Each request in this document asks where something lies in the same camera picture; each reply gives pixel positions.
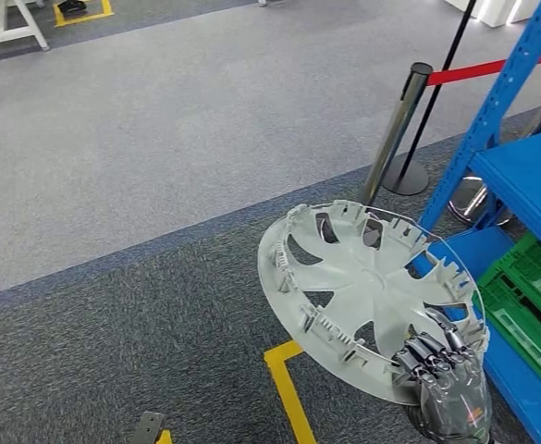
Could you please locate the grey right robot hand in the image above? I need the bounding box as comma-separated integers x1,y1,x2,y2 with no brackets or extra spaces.
392,308,493,444

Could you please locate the grey plastic wheel cover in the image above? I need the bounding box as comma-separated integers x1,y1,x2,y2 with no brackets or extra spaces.
256,199,490,407

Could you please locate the blue metal shelf rack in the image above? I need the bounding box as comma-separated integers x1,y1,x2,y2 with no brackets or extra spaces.
410,0,541,444

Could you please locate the green plastic crate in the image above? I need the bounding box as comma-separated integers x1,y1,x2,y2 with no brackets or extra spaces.
499,231,541,344
472,269,541,400

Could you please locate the yellow tape square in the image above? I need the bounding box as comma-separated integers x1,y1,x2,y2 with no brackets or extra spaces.
155,339,318,444

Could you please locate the red barrier belt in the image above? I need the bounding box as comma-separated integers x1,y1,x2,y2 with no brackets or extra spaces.
425,45,541,87

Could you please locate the dark grey robot foot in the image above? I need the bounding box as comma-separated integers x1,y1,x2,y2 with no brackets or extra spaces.
127,412,166,444

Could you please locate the chrome stanchion post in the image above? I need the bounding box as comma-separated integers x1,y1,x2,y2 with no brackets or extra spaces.
359,61,434,208
447,76,541,229

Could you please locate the black stanchion post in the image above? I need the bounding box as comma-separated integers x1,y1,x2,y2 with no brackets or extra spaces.
383,0,477,199

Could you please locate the white table frame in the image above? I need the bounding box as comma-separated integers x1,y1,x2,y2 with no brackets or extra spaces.
0,0,50,67

